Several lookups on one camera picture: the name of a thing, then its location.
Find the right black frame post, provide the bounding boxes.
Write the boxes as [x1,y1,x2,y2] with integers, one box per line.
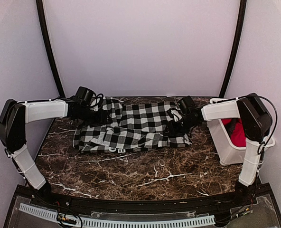
[218,0,247,98]

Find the red garment in bin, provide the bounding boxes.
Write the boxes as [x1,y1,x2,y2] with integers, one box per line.
[221,118,246,147]

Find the black white checkered shirt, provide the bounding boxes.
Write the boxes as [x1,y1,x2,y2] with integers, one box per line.
[73,97,192,154]

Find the white plastic laundry bin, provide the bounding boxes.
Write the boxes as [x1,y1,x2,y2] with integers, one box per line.
[201,94,273,166]

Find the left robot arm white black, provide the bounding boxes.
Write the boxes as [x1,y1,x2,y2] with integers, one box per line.
[0,98,112,207]

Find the white slotted cable duct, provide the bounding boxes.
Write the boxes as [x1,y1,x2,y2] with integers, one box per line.
[19,203,215,228]

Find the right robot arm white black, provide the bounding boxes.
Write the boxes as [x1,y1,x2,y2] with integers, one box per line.
[166,93,278,206]

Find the left black frame post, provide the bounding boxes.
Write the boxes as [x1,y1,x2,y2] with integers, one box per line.
[36,0,66,97]

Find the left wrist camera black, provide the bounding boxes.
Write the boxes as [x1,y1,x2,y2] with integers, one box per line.
[72,86,104,109]

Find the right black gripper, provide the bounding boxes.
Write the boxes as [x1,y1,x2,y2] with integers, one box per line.
[163,115,197,136]

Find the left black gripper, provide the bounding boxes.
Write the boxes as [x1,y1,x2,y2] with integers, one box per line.
[75,105,112,127]

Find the black front rail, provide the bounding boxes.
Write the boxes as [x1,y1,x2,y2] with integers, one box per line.
[11,185,263,215]

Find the black frame post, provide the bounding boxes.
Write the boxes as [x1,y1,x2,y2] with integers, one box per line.
[36,0,66,97]
[218,0,247,98]

